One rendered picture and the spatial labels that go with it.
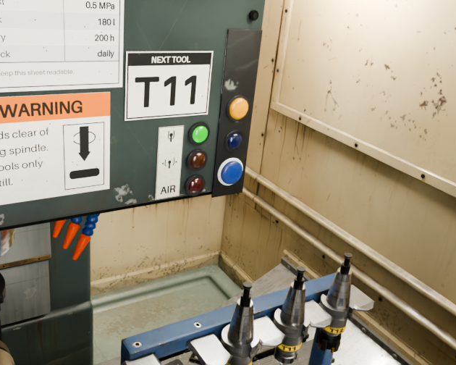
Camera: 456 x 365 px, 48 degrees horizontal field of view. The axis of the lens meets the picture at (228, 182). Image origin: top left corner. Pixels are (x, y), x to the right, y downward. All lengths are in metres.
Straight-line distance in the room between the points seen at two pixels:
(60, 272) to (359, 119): 0.89
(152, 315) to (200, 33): 1.49
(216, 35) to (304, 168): 1.10
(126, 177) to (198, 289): 1.54
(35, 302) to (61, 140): 0.93
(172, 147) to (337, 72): 0.96
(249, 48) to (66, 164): 0.23
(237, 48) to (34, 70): 0.22
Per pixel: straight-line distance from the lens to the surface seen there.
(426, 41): 1.29
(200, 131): 0.58
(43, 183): 0.54
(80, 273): 1.46
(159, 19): 0.53
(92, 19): 0.51
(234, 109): 0.59
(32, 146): 0.52
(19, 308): 1.42
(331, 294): 0.99
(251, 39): 0.59
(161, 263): 2.03
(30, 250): 1.33
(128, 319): 1.92
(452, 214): 1.29
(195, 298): 2.02
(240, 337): 0.86
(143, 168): 0.57
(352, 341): 1.56
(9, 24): 0.49
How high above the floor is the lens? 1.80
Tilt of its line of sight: 24 degrees down
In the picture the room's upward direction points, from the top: 6 degrees clockwise
